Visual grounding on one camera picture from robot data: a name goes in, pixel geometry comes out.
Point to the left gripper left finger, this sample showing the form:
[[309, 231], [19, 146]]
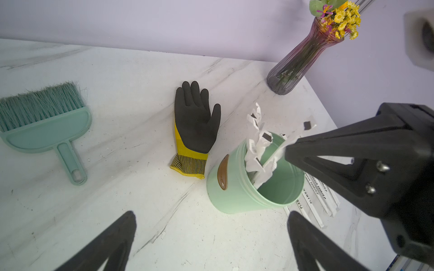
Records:
[[111, 249]]

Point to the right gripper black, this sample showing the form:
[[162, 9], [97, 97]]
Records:
[[385, 167]]

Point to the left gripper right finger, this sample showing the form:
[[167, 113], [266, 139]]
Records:
[[313, 249]]

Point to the green storage cup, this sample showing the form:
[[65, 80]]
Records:
[[231, 191]]

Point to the bundle of wrapped straws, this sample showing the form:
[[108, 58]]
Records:
[[258, 140]]

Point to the purple glass vase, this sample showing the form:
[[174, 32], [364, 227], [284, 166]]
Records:
[[283, 78]]

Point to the green hand brush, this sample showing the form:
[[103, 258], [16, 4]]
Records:
[[48, 119]]

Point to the black yellow work glove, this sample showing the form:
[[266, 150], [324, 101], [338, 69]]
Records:
[[196, 129]]

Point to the yellow flower bouquet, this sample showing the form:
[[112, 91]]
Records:
[[337, 18]]

